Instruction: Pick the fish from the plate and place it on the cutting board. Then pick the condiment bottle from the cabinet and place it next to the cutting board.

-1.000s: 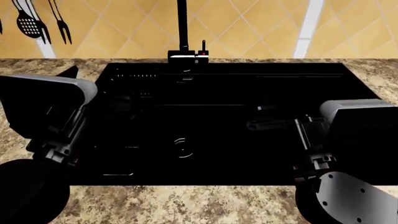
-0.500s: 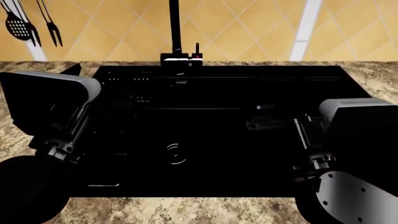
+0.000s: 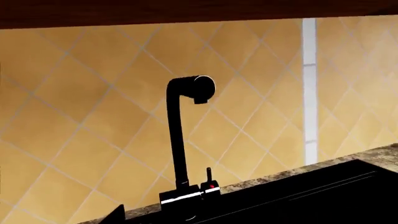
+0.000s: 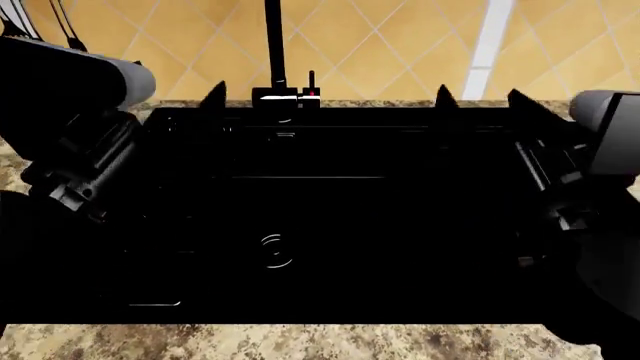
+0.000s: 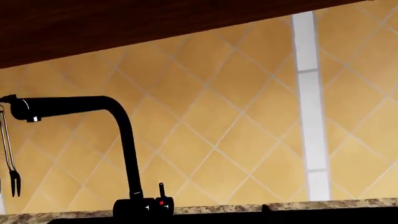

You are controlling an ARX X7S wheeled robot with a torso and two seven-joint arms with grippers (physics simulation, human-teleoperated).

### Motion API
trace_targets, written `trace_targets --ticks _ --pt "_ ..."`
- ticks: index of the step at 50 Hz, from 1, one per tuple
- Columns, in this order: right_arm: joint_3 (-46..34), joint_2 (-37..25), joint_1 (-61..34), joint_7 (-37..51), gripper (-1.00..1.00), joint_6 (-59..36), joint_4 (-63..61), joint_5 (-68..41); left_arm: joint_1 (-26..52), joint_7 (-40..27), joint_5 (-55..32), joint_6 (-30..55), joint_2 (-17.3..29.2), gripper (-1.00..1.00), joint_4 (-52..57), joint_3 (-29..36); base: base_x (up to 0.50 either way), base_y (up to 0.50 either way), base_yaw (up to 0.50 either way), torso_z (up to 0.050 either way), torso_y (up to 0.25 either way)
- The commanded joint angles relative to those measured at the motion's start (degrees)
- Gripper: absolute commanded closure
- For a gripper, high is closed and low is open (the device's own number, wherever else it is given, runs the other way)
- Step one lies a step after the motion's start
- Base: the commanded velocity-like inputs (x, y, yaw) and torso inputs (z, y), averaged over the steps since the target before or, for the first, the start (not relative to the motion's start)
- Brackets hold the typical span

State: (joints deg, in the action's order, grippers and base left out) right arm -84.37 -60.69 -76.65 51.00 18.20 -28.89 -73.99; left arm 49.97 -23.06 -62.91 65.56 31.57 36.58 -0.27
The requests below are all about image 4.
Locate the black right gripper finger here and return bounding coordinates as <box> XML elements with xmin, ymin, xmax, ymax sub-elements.
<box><xmin>506</xmin><ymin>87</ymin><xmax>582</xmax><ymax>141</ymax></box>
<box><xmin>433</xmin><ymin>83</ymin><xmax>461</xmax><ymax>110</ymax></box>

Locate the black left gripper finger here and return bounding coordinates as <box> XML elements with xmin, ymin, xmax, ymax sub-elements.
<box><xmin>198</xmin><ymin>79</ymin><xmax>228</xmax><ymax>111</ymax></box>

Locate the black tall faucet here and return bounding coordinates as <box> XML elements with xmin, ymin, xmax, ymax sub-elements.
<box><xmin>250</xmin><ymin>0</ymin><xmax>301</xmax><ymax>124</ymax></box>

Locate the black kitchen sink basin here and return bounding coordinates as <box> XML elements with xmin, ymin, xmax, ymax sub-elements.
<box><xmin>117</xmin><ymin>105</ymin><xmax>581</xmax><ymax>326</ymax></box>

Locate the round sink drain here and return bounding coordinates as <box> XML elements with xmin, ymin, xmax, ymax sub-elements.
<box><xmin>259</xmin><ymin>233</ymin><xmax>296</xmax><ymax>270</ymax></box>

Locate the grey right wrist camera housing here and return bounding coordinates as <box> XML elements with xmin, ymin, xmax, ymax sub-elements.
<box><xmin>568</xmin><ymin>88</ymin><xmax>640</xmax><ymax>178</ymax></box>

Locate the grey wrist camera housing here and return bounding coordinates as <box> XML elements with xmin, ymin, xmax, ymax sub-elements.
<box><xmin>0</xmin><ymin>35</ymin><xmax>157</xmax><ymax>112</ymax></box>
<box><xmin>568</xmin><ymin>88</ymin><xmax>640</xmax><ymax>178</ymax></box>

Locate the grey left wrist camera housing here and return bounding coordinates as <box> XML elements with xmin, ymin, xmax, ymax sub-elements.
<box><xmin>0</xmin><ymin>35</ymin><xmax>157</xmax><ymax>112</ymax></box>

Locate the black faucet lever handle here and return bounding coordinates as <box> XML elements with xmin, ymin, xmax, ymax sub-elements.
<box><xmin>298</xmin><ymin>69</ymin><xmax>322</xmax><ymax>110</ymax></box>

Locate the thin black cable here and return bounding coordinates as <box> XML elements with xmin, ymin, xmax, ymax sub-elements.
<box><xmin>47</xmin><ymin>0</ymin><xmax>90</xmax><ymax>53</ymax></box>

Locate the black and white cable bundle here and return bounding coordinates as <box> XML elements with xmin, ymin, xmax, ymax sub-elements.
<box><xmin>0</xmin><ymin>0</ymin><xmax>43</xmax><ymax>40</ymax></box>

